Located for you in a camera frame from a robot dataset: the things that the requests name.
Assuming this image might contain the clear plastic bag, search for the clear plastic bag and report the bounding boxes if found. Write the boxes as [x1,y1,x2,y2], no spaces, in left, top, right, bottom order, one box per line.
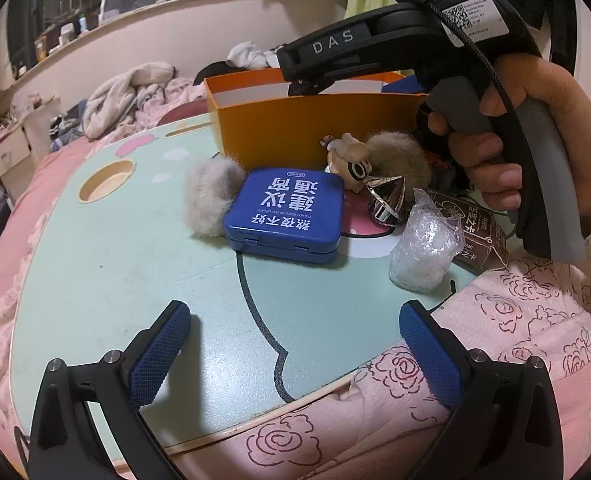
[388,187,466,295]

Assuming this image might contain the row of small bottles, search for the row of small bottles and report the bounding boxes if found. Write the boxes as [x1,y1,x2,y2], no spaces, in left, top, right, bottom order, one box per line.
[32,12,92,63]

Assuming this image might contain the orange cardboard box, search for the orange cardboard box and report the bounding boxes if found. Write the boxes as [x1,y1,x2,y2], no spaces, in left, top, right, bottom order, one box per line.
[204,69,431,158]

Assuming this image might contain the white cardboard box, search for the white cardboard box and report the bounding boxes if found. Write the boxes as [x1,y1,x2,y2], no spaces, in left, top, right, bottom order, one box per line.
[0,125,34,193]
[23,95,64,161]

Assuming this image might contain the grey fluffy pom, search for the grey fluffy pom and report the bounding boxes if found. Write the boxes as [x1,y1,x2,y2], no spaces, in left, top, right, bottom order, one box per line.
[184,155,249,238]

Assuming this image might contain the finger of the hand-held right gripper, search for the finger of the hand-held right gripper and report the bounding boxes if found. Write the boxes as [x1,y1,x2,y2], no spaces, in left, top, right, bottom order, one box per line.
[288,79,336,97]
[381,76,429,96]

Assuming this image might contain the brown fluffy pom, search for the brown fluffy pom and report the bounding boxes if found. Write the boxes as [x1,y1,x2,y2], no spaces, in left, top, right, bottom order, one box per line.
[365,130,433,196]

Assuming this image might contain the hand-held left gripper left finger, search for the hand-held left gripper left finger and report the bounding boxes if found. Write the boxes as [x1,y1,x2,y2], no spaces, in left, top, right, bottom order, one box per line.
[28,300,192,480]

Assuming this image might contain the blue plastic case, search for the blue plastic case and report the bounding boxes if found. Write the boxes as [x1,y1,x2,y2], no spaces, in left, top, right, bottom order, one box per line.
[223,166,347,264]

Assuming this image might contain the mint green cartoon desktop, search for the mint green cartoon desktop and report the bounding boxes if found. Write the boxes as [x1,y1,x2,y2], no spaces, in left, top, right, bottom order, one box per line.
[8,110,481,461]

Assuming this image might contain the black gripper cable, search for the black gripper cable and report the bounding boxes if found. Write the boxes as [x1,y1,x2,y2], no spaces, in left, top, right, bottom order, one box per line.
[380,0,531,236]

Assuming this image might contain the black crumpled clothes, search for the black crumpled clothes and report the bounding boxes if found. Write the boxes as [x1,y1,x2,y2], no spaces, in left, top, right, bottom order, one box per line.
[208,60,241,78]

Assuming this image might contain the small cartoon figurine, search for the small cartoon figurine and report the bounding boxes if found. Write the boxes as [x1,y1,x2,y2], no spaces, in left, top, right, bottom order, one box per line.
[320,132,376,192]

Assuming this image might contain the silver metal cone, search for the silver metal cone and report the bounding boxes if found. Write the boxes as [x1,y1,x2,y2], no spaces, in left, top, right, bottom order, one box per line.
[364,176,409,225]

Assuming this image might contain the brown printed packet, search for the brown printed packet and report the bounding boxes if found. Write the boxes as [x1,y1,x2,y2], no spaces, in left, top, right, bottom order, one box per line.
[428,189,510,272]

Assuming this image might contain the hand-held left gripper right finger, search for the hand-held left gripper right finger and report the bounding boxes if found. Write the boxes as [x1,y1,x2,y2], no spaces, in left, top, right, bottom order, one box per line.
[398,299,563,480]

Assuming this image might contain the person's right hand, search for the person's right hand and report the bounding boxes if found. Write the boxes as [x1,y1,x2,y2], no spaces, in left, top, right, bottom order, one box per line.
[427,54,591,241]

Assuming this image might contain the white crumpled clothes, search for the white crumpled clothes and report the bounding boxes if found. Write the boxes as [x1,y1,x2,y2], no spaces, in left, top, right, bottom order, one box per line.
[226,41,281,70]

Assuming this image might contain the dark red pillow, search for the dark red pillow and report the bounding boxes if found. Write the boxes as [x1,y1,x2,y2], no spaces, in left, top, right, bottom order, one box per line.
[158,97,215,123]

